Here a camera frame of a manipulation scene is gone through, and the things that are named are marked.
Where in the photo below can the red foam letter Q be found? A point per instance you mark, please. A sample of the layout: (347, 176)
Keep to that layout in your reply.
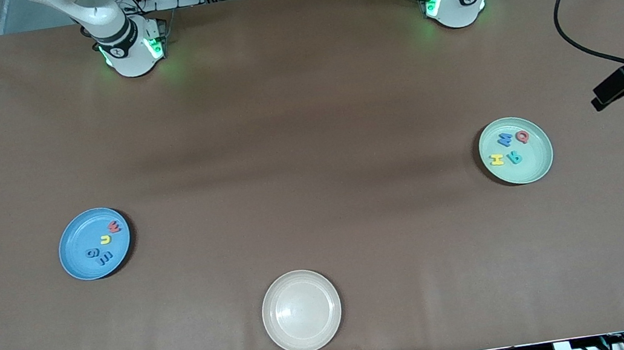
(523, 140)

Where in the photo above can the light green plate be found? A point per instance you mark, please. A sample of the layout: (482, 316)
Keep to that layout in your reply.
(533, 165)

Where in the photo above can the teal foam letter R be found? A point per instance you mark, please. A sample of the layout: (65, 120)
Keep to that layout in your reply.
(515, 157)

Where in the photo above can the blue foam capital M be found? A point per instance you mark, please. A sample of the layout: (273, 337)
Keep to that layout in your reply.
(505, 140)

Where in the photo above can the yellow foam letter H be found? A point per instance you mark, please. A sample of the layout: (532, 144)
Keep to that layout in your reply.
(496, 159)

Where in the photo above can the yellow foam letter u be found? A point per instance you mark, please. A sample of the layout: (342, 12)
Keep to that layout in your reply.
(105, 236)

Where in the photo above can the red foam letter w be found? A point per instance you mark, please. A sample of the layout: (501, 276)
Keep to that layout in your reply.
(115, 229)

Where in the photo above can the blue foam letter g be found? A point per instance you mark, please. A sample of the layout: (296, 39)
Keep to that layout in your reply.
(96, 253)

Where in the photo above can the blue foam lowercase m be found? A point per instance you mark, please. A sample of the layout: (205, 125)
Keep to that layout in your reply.
(106, 259)

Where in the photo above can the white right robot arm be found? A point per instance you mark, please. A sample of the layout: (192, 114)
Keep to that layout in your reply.
(126, 48)

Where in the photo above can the blue plate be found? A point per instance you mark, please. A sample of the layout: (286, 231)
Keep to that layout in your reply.
(77, 238)

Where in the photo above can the brown table cover sheet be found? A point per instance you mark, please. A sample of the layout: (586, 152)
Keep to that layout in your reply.
(428, 305)

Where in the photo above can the beige plate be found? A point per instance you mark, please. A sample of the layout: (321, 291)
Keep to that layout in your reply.
(302, 310)

